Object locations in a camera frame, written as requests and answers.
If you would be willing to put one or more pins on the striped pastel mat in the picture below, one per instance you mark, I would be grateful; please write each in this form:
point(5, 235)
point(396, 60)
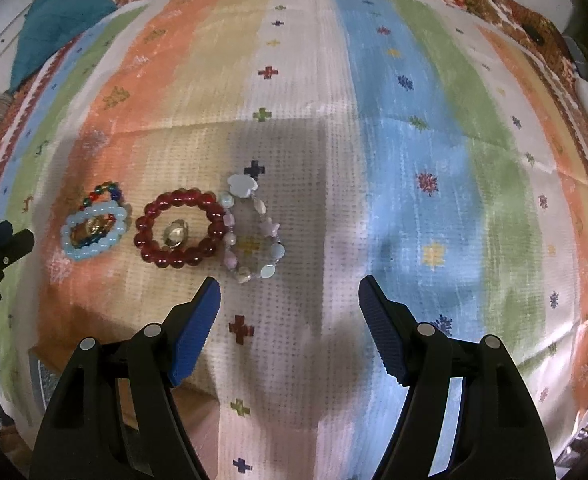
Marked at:
point(324, 85)

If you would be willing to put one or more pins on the teal cloth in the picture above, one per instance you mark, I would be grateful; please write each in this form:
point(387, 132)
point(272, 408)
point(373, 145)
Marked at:
point(59, 15)

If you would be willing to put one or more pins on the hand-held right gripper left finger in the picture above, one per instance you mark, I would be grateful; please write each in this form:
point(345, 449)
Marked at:
point(199, 330)

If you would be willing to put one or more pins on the small black object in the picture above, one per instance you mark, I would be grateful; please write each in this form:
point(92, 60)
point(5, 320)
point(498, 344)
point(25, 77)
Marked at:
point(534, 33)

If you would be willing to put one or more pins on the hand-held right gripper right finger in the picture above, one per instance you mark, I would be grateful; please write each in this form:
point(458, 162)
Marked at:
point(381, 330)

